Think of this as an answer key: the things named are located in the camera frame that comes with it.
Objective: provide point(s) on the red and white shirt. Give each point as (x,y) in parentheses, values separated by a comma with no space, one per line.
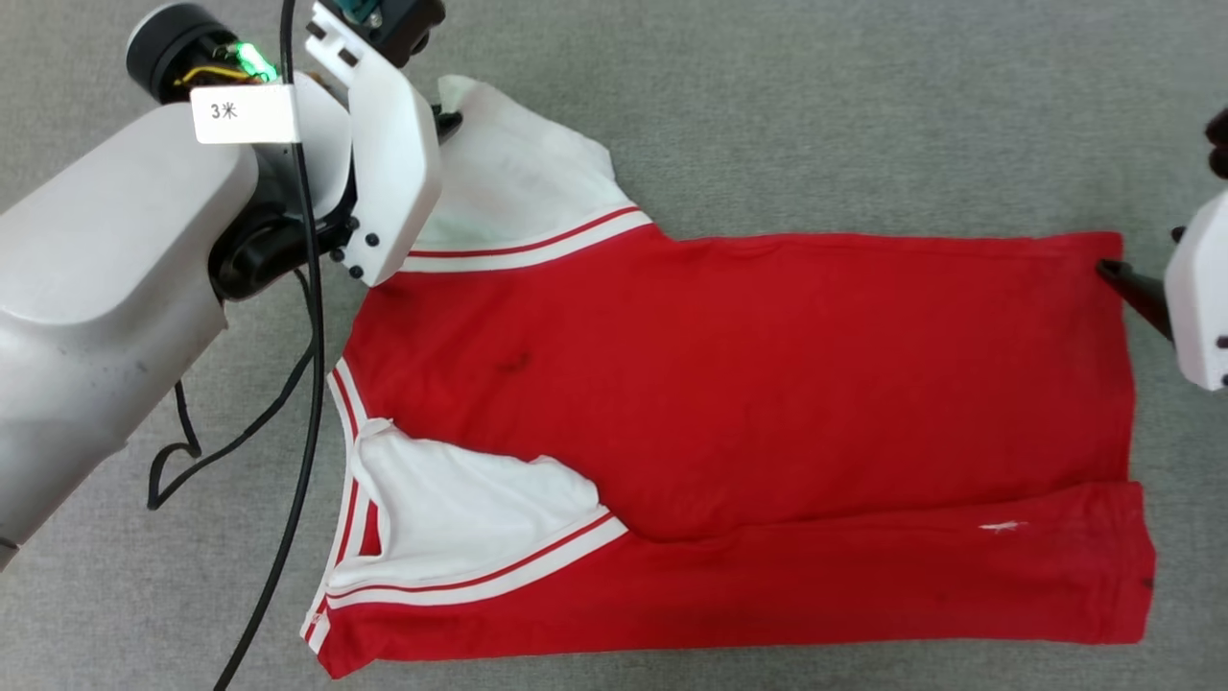
(767,384)

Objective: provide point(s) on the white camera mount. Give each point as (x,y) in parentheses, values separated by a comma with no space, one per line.
(1199,297)
(393,163)

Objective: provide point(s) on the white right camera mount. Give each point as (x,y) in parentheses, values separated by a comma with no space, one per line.
(1199,297)

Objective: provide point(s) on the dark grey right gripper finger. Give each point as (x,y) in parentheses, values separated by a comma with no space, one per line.
(1137,293)

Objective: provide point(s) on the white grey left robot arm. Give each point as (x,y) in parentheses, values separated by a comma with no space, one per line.
(96,307)

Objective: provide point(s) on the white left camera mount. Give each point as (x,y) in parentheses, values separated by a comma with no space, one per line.
(393,163)

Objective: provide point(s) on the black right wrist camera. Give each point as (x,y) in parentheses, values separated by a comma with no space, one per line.
(1218,144)

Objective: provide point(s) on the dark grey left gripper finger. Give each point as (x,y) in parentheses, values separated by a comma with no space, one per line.
(449,125)

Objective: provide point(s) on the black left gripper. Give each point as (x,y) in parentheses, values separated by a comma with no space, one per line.
(168,48)

